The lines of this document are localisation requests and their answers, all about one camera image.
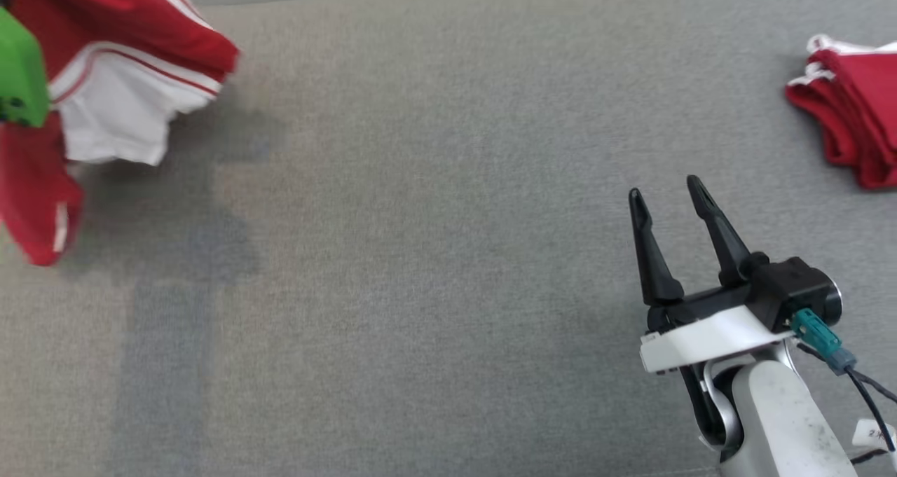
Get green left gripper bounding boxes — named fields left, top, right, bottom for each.
left=0, top=4, right=51, bottom=129

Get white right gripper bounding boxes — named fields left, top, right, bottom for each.
left=629, top=175, right=800, bottom=375

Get red jersey with white stripes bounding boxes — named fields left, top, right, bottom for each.
left=0, top=0, right=240, bottom=268

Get red shorts with white trim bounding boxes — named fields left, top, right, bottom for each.
left=785, top=34, right=897, bottom=191

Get white cable label tag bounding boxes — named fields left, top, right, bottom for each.
left=851, top=421, right=897, bottom=453

